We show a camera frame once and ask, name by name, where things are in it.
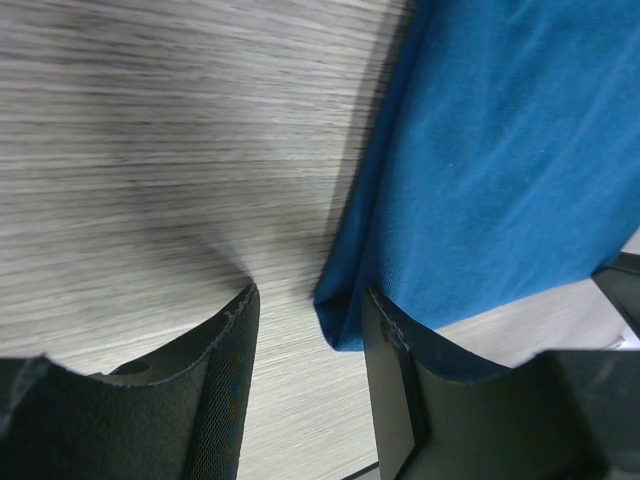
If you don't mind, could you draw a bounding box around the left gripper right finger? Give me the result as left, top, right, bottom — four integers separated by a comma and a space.
362, 290, 639, 479

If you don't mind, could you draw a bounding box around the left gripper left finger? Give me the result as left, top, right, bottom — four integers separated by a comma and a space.
1, 285, 260, 479

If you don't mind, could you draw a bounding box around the dark blue t shirt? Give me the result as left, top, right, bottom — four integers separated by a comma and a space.
314, 1, 639, 351

